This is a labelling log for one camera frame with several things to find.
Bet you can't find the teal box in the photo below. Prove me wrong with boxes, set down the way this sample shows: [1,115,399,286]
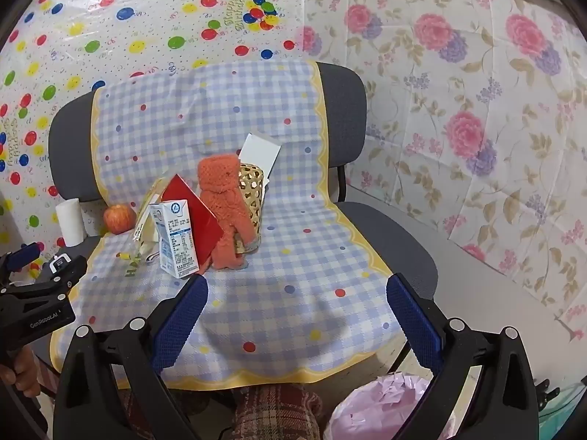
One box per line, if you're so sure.
[536,387,576,429]

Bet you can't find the grey office chair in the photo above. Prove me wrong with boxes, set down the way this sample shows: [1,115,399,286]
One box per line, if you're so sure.
[48,61,438,377]

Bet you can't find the white blue milk carton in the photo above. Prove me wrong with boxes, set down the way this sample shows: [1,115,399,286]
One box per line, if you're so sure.
[150,199,201,279]

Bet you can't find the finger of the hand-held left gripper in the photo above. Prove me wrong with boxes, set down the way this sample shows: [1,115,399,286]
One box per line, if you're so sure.
[0,244,42,285]

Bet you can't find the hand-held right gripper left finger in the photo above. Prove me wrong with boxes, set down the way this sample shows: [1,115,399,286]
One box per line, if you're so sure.
[54,274,209,440]

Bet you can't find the red envelope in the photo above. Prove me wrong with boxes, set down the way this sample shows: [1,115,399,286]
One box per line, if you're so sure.
[161,174,225,267]

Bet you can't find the checkered dotted cloth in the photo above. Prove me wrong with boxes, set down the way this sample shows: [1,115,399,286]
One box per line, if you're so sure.
[50,59,404,388]

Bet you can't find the white paper roll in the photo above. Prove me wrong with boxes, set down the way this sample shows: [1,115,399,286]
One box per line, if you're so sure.
[56,198,84,247]

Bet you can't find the orange knitted cloth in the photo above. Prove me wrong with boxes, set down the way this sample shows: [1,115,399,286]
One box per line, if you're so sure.
[197,156,247,272]

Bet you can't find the floral wall sheet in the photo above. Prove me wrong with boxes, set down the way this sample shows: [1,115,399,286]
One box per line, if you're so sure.
[300,0,587,326]

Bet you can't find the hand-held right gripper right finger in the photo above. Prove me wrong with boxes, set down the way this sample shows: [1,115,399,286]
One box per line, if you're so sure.
[386,272,539,440]

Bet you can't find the white folded paper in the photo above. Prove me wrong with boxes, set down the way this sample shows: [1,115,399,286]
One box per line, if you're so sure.
[239,133,281,179]

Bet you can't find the person's plaid trouser legs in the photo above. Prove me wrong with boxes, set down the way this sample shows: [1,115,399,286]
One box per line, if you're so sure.
[121,382,324,440]

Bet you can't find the person's left hand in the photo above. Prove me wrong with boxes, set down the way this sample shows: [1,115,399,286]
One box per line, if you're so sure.
[0,346,41,393]

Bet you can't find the pink plastic bag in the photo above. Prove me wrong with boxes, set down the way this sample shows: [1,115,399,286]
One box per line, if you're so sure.
[323,373,459,440]

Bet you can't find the yellow white packet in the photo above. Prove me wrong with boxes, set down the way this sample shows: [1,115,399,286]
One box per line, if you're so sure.
[133,179,170,263]

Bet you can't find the woven bamboo basket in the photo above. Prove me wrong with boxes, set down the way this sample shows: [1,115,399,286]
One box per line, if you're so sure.
[237,163,267,254]

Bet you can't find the polka dot wall sheet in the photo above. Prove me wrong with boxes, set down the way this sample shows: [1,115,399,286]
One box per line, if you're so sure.
[0,0,308,280]

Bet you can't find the red apple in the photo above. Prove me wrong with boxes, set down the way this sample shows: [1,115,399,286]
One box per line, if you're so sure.
[103,204,137,235]

